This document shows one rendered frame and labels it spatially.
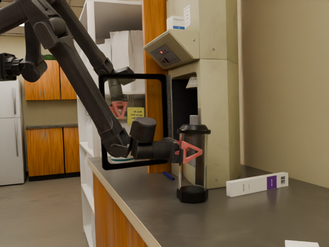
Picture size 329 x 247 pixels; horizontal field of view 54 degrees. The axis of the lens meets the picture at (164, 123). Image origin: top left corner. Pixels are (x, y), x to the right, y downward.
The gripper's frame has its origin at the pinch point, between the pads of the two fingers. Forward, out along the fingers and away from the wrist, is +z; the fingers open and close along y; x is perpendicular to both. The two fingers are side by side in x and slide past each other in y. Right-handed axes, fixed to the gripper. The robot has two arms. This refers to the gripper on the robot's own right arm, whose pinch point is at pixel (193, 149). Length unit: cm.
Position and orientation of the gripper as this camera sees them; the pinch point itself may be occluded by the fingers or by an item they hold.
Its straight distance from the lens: 104.2
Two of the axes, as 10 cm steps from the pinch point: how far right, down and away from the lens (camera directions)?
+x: -0.5, 10.0, 0.5
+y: -3.6, -0.6, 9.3
